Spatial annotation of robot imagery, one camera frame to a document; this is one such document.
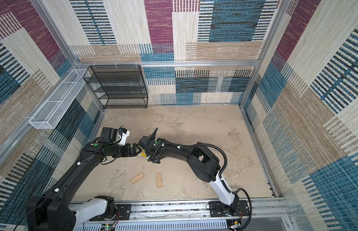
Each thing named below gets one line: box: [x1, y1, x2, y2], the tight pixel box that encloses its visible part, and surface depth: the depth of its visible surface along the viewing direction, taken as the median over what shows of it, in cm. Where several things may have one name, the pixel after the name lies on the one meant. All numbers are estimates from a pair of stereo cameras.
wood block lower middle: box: [156, 172, 163, 188], surface depth 84 cm
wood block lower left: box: [129, 172, 145, 185], surface depth 86 cm
